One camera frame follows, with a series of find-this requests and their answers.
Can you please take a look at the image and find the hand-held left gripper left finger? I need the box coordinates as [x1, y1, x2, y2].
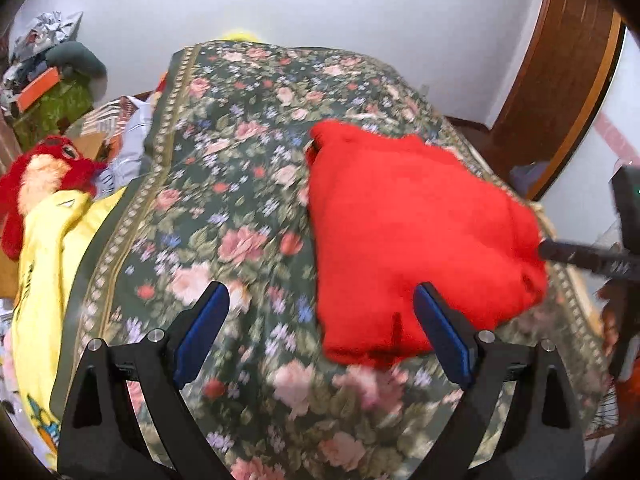
[57, 281, 233, 480]

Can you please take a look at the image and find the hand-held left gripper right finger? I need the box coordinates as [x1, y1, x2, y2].
[412, 281, 586, 480]

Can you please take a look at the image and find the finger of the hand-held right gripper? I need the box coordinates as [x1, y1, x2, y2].
[537, 239, 640, 281]

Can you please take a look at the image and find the red shirt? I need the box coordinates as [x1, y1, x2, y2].
[306, 120, 550, 368]

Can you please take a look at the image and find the pile of clothes and bags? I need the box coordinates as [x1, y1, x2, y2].
[2, 10, 83, 91]

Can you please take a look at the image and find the green floral blanket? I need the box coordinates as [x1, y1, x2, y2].
[50, 42, 613, 480]

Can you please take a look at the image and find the yellow printed cloth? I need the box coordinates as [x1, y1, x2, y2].
[10, 189, 126, 471]

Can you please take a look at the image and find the light blue cloth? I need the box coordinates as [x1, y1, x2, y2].
[95, 100, 156, 196]

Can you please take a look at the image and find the red plush toy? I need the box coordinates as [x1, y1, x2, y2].
[0, 135, 108, 261]

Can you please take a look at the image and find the green patterned box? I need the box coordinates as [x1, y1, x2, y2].
[12, 77, 96, 153]

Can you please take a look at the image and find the orange box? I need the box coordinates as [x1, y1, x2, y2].
[15, 67, 63, 111]

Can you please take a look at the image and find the grey green cloth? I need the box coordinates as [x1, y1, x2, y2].
[47, 41, 108, 81]

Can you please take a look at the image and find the brown wooden wardrobe frame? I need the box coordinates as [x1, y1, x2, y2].
[445, 0, 626, 201]

